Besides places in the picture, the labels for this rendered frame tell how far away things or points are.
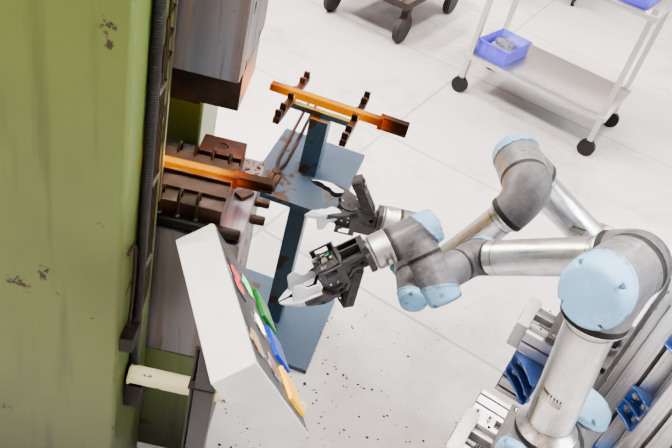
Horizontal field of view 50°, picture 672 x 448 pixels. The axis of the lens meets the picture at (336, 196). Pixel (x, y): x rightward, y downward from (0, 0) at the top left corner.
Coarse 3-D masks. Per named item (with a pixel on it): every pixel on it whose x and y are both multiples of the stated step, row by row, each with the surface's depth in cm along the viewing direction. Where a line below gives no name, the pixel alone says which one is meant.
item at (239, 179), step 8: (168, 160) 181; (176, 160) 182; (184, 160) 182; (184, 168) 181; (192, 168) 181; (200, 168) 181; (208, 168) 182; (216, 168) 183; (216, 176) 181; (224, 176) 181; (232, 176) 182; (240, 176) 182; (248, 176) 182; (256, 176) 183; (232, 184) 181; (240, 184) 183; (248, 184) 183; (256, 184) 183; (264, 184) 182; (272, 184) 182; (264, 192) 183
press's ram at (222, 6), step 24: (192, 0) 137; (216, 0) 137; (240, 0) 136; (264, 0) 158; (192, 24) 140; (216, 24) 140; (240, 24) 139; (264, 24) 170; (192, 48) 143; (216, 48) 143; (240, 48) 142; (192, 72) 147; (216, 72) 146; (240, 72) 146
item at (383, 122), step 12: (276, 84) 223; (300, 96) 222; (312, 96) 222; (324, 108) 222; (336, 108) 221; (348, 108) 221; (360, 120) 221; (372, 120) 220; (384, 120) 220; (396, 120) 219; (396, 132) 221
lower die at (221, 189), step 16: (192, 160) 186; (208, 160) 187; (224, 160) 189; (176, 176) 180; (192, 176) 181; (208, 176) 181; (176, 192) 176; (192, 192) 177; (208, 192) 177; (224, 192) 179; (192, 208) 174; (208, 208) 174; (224, 208) 178
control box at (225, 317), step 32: (192, 256) 132; (224, 256) 131; (192, 288) 127; (224, 288) 125; (224, 320) 120; (256, 320) 131; (224, 352) 116; (256, 352) 117; (224, 384) 114; (256, 384) 116; (256, 416) 122; (288, 416) 126
